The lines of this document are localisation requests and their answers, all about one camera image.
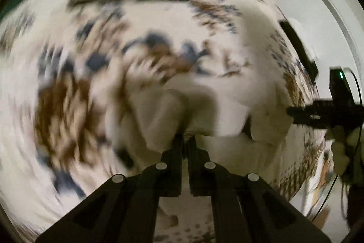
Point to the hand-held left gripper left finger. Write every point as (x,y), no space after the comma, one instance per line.
(178,146)

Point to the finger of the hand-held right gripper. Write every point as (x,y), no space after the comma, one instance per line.
(310,115)

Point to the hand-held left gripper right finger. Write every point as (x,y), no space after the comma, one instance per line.
(192,147)

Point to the cream small garment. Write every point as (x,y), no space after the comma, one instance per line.
(199,109)

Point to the person's right hand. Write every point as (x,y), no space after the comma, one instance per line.
(339,154)

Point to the black flat device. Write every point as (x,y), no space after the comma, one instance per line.
(301,52)

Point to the brown blue printed bedsheet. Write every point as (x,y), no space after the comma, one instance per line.
(65,117)

